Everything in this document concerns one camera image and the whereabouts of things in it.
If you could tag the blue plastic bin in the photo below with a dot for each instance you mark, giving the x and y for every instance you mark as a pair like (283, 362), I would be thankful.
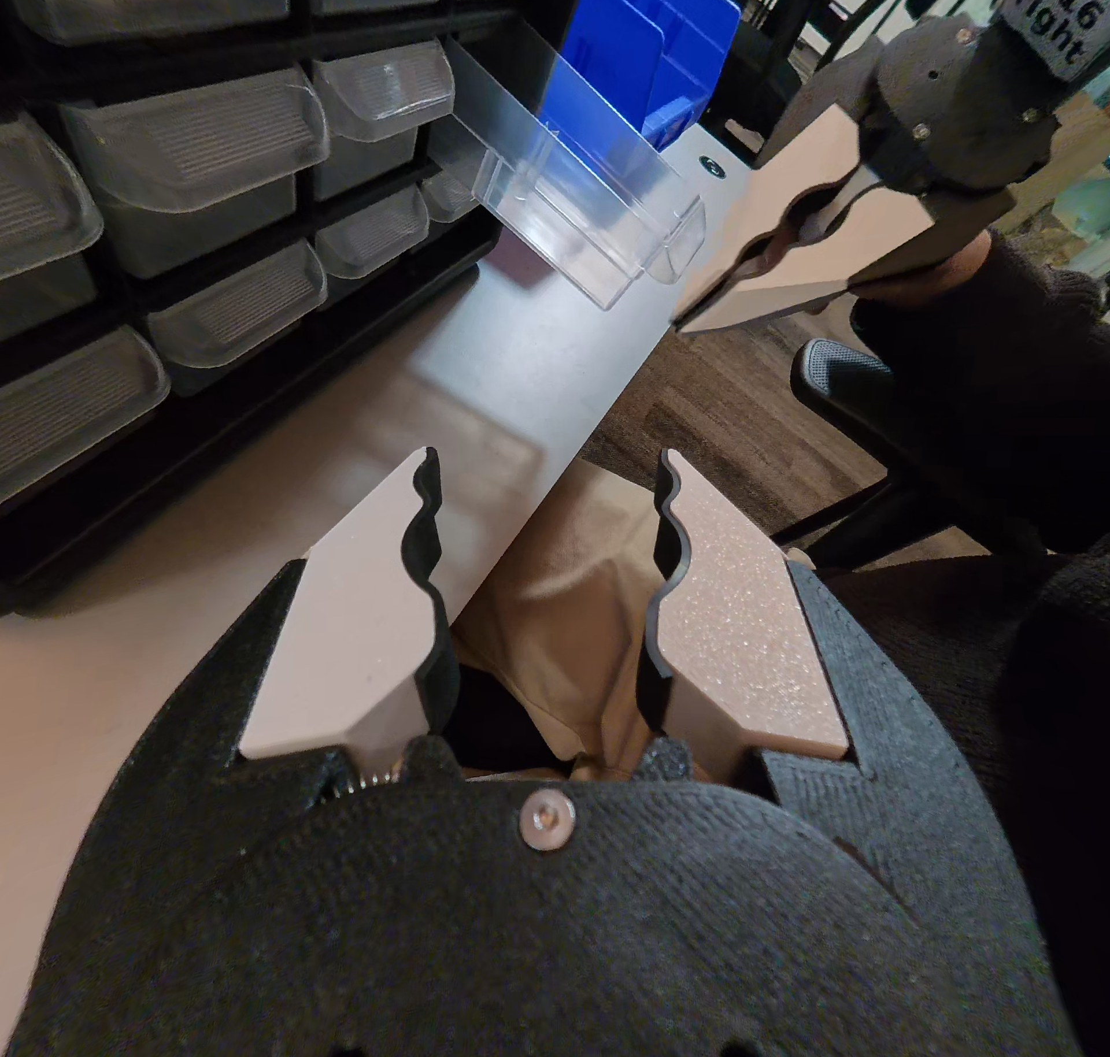
(685, 43)

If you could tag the grey desk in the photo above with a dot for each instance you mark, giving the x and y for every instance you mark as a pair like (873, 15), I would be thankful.
(486, 398)

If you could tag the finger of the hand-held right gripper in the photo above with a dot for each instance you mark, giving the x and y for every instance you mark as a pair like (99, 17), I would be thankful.
(815, 173)
(832, 272)

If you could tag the set of small clear drawers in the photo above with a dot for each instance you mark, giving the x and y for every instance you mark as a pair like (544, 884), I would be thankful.
(191, 147)

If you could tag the person's dark sweater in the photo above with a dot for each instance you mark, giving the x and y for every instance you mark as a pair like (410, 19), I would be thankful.
(980, 693)

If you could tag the black drawer organizer cabinet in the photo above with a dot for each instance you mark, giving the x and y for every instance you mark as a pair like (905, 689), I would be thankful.
(260, 415)

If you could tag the person's right hand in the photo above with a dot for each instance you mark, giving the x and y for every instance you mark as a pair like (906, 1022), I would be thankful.
(945, 270)

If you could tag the person's beige pants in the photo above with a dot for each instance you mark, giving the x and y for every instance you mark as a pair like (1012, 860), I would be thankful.
(564, 623)

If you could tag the round desk grommet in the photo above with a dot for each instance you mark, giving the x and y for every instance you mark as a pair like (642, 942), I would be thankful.
(713, 166)

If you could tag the black office chair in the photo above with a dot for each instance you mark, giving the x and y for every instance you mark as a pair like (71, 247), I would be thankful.
(841, 381)

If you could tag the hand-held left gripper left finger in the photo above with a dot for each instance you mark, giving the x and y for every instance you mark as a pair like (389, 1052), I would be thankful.
(355, 623)

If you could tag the clear plastic drawer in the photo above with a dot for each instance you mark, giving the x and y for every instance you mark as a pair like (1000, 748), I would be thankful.
(564, 216)

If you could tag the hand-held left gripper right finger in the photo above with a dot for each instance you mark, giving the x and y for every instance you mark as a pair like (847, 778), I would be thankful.
(746, 632)

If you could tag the person's right forearm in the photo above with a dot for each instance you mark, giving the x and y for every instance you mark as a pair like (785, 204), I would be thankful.
(997, 398)

